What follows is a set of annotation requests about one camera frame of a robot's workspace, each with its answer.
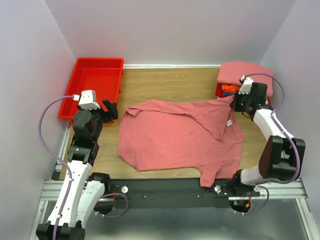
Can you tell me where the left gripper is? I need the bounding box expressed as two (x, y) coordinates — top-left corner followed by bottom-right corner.
(77, 98), (119, 142)

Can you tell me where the pink t-shirt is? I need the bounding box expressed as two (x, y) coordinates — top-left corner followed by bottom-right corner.
(118, 97), (244, 187)

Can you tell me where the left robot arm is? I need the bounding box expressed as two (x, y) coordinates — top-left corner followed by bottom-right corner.
(36, 95), (119, 240)

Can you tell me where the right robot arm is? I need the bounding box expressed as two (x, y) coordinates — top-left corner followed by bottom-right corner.
(228, 78), (306, 196)

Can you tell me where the folded pink shirt on stack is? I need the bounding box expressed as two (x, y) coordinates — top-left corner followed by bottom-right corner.
(217, 61), (274, 86)

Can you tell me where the folded blue shirt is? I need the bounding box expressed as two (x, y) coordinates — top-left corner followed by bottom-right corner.
(223, 92), (235, 96)

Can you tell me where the folded orange shirt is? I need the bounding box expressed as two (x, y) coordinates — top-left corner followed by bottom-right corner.
(221, 84), (241, 93)

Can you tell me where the folded red shirt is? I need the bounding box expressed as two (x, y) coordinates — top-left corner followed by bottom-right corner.
(265, 96), (272, 106)
(215, 83), (226, 98)

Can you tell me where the red plastic bin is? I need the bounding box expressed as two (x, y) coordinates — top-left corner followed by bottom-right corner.
(65, 57), (124, 105)

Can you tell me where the folded bottom red shirt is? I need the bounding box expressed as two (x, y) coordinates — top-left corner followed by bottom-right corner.
(265, 96), (272, 106)

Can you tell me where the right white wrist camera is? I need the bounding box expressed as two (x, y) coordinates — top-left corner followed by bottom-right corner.
(238, 75), (254, 95)

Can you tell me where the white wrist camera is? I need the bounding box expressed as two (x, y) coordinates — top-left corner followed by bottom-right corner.
(72, 90), (101, 111)
(238, 75), (254, 95)

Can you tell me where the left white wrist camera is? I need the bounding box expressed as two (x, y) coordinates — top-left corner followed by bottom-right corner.
(72, 90), (101, 111)

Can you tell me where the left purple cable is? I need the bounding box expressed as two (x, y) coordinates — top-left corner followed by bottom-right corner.
(37, 94), (76, 240)

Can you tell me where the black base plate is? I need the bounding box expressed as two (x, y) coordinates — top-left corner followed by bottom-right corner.
(105, 178), (260, 209)

